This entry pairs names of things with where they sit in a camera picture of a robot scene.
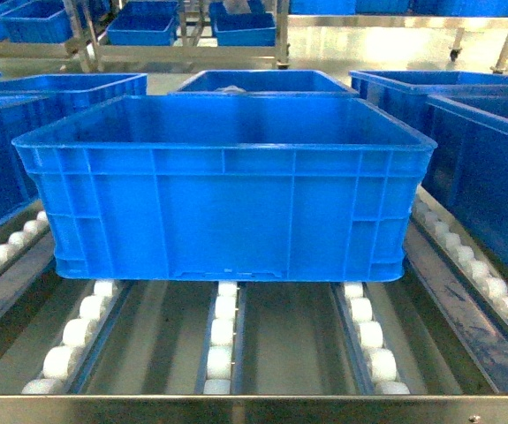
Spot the background blue bin centre-left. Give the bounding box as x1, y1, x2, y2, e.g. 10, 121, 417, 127
107, 1, 179, 47

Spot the background steel rack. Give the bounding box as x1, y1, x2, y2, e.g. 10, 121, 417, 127
0, 1, 508, 73

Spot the large blue plastic crate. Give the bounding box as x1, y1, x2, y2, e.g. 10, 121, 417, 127
13, 94, 436, 282

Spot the white roller track far right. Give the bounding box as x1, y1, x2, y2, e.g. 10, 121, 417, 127
413, 194, 508, 327

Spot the white roller track far left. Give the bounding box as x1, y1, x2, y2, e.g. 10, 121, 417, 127
0, 209, 49, 275

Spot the background blue bin left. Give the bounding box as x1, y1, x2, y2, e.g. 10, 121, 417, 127
0, 1, 72, 44

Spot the white roller track centre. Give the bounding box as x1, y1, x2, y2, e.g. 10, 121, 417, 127
202, 281, 239, 395

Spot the blue crate far left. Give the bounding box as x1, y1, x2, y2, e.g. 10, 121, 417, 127
0, 73, 148, 114

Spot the blue crate behind centre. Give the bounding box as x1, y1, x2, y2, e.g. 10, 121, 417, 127
172, 70, 359, 97

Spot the blue crate far right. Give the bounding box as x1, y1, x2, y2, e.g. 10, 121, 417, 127
350, 70, 508, 132

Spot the blue crate near left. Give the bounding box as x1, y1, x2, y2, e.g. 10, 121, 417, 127
0, 95, 63, 225

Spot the stainless steel roller shelf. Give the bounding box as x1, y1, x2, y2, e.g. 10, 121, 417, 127
0, 203, 508, 423

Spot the white roller track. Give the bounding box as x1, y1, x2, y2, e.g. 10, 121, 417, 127
0, 209, 49, 275
343, 282, 411, 395
21, 279, 120, 395
413, 194, 508, 327
202, 281, 239, 395

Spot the background blue bin centre-right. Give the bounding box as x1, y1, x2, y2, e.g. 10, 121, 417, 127
209, 1, 277, 47

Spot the blue crate near right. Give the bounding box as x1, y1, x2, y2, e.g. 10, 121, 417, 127
422, 95, 508, 267

